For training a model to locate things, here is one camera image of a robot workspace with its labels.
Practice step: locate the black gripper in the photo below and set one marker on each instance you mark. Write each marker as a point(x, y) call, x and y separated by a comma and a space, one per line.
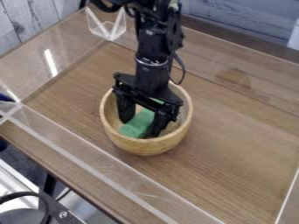
point(148, 89)

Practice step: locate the green rectangular block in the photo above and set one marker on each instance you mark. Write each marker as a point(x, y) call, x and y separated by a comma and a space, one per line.
point(137, 127)

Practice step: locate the brown wooden bowl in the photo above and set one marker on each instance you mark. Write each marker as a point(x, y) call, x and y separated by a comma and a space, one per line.
point(146, 140)

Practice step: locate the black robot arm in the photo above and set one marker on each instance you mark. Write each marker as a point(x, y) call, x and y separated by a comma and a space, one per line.
point(160, 35)

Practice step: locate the black metal table leg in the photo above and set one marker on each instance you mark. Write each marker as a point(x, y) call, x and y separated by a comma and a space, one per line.
point(50, 184)

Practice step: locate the clear acrylic enclosure wall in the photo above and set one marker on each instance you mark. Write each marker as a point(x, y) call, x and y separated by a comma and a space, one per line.
point(229, 169)

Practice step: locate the black bracket with screw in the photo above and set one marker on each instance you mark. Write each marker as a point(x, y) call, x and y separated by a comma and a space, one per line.
point(58, 214)

